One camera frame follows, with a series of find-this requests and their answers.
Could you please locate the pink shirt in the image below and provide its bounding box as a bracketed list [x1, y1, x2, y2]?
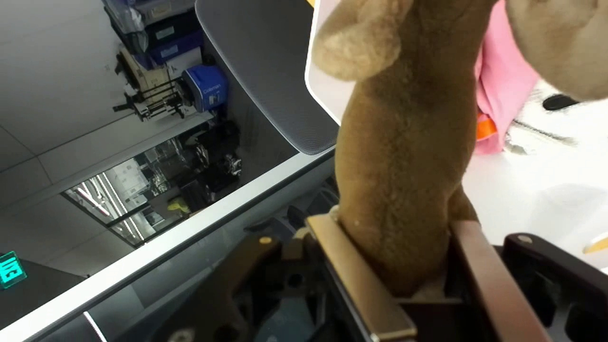
[475, 0, 540, 153]

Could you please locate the white plastic carrier bag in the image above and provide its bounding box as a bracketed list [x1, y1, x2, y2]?
[302, 0, 608, 273]

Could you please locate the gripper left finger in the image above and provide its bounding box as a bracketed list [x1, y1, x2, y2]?
[306, 214, 418, 342]

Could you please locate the brown stuffed toy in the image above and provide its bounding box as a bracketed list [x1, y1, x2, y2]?
[312, 0, 608, 294]

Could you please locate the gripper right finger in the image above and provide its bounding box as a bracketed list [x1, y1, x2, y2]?
[452, 220, 551, 342]

